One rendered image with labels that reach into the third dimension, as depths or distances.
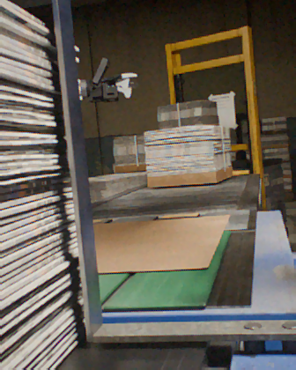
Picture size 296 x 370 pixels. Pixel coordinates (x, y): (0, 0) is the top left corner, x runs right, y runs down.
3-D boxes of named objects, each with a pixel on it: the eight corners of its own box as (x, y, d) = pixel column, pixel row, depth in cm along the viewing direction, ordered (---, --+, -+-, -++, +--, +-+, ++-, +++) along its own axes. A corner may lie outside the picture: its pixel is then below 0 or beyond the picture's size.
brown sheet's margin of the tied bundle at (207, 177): (159, 184, 225) (158, 173, 225) (225, 179, 216) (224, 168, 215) (147, 187, 210) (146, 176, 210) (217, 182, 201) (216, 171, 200)
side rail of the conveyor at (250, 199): (251, 198, 249) (248, 173, 248) (262, 197, 247) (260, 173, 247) (239, 262, 118) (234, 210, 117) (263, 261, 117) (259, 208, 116)
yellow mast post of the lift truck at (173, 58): (183, 247, 452) (165, 45, 442) (188, 245, 459) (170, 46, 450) (193, 247, 447) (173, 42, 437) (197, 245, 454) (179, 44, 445)
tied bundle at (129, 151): (114, 173, 343) (111, 138, 342) (139, 170, 368) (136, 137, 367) (162, 170, 323) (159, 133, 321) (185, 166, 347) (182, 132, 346)
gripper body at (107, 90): (121, 101, 204) (90, 104, 204) (118, 79, 205) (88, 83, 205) (118, 96, 196) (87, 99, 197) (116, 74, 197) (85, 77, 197)
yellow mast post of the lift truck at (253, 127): (255, 248, 415) (236, 28, 406) (259, 247, 423) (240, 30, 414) (266, 249, 410) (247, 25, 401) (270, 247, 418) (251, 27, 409)
